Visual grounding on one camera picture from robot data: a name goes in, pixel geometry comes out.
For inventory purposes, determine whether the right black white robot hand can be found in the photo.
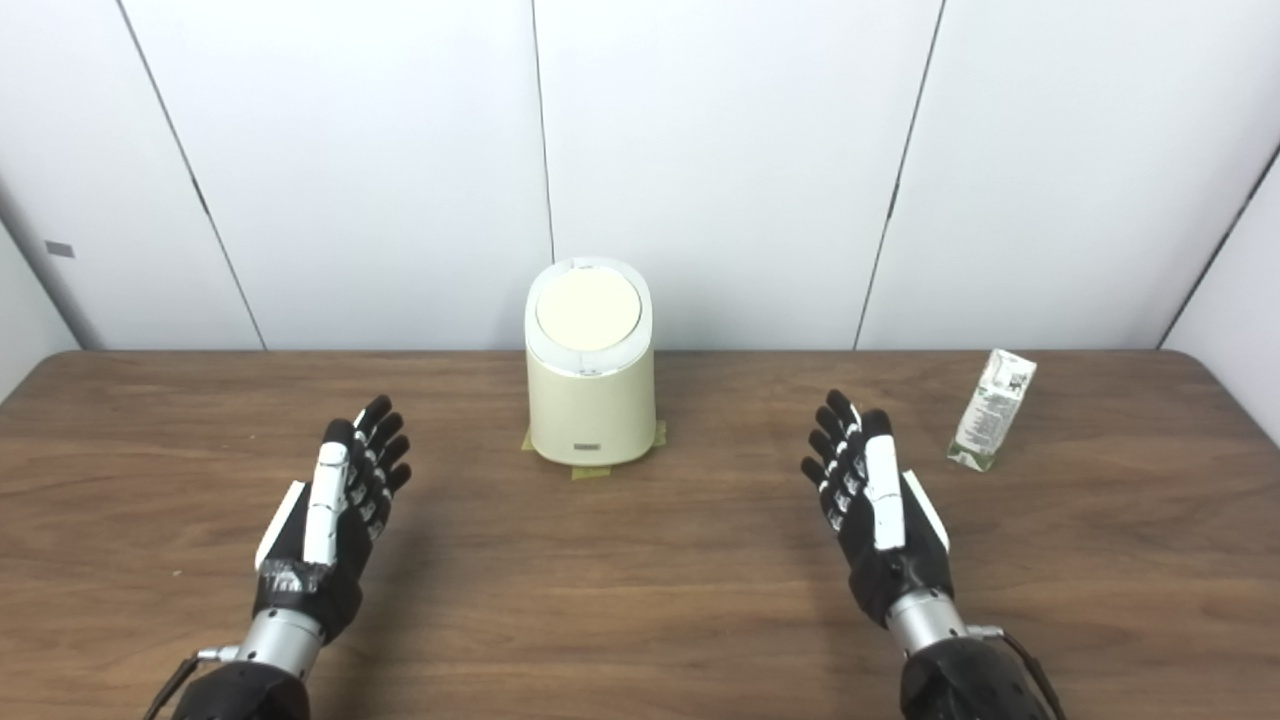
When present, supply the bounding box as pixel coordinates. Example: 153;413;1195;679
800;390;956;629

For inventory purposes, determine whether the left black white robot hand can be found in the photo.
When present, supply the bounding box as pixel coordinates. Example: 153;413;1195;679
252;395;413;646

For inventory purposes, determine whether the white green milk carton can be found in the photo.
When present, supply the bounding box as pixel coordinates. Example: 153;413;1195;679
946;348;1038;473

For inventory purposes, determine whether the cream-colored bin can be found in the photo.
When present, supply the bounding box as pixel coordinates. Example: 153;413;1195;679
524;256;658;467

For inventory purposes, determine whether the cream round bin lid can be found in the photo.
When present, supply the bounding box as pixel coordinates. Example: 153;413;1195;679
535;266;642;352

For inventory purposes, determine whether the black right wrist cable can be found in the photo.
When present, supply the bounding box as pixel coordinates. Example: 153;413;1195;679
965;625;1067;720

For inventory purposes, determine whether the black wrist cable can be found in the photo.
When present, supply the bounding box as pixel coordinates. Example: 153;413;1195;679
965;625;1067;720
140;648;241;720

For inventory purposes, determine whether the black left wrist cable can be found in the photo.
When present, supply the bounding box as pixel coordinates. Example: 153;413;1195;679
140;648;241;720

